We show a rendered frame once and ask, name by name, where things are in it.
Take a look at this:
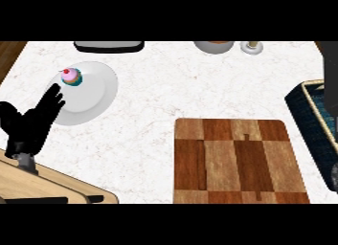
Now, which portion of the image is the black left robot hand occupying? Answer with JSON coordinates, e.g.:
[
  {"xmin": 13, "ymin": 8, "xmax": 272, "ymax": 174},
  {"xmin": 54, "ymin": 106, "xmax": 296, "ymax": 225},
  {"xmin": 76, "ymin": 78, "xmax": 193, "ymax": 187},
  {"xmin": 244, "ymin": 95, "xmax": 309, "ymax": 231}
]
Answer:
[{"xmin": 0, "ymin": 82, "xmax": 67, "ymax": 160}]

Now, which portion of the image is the dark blue wicker basket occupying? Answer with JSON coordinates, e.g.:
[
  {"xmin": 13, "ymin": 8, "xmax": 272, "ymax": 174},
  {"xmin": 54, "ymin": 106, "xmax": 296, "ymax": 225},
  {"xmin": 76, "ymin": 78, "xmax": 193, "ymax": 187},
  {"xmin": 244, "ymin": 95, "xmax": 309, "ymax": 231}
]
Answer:
[{"xmin": 284, "ymin": 78, "xmax": 338, "ymax": 192}]

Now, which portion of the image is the brown wooden cutting board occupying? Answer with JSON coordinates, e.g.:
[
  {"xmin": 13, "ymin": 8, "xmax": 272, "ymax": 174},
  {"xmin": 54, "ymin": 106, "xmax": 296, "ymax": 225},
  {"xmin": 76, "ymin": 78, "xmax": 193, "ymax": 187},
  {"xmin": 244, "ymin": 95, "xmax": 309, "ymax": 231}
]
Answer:
[{"xmin": 172, "ymin": 117, "xmax": 314, "ymax": 205}]

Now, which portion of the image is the white round plate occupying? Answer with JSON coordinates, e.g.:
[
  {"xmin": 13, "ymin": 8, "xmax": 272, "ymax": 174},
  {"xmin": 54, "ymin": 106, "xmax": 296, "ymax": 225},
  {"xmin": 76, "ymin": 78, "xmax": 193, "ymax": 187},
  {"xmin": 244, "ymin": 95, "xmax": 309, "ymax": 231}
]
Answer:
[{"xmin": 51, "ymin": 60, "xmax": 120, "ymax": 126}]

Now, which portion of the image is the pink frosted cupcake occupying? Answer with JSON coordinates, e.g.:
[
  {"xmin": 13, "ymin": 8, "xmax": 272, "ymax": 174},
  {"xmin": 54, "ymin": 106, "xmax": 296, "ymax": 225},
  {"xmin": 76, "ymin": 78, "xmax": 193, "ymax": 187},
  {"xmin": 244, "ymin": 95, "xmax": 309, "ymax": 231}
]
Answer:
[{"xmin": 58, "ymin": 66, "xmax": 85, "ymax": 88}]

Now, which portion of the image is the grey round bowl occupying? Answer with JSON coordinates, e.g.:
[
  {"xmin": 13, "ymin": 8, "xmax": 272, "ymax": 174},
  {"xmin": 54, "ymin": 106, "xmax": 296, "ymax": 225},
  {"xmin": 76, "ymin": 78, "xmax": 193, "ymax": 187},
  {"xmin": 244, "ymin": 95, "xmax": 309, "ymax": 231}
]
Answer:
[{"xmin": 193, "ymin": 40, "xmax": 237, "ymax": 56}]

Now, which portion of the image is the grey and black appliance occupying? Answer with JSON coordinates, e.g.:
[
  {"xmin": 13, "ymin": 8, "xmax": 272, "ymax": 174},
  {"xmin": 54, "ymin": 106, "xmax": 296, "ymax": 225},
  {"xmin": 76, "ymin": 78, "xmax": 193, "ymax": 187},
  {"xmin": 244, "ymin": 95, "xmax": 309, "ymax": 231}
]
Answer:
[{"xmin": 73, "ymin": 40, "xmax": 147, "ymax": 55}]

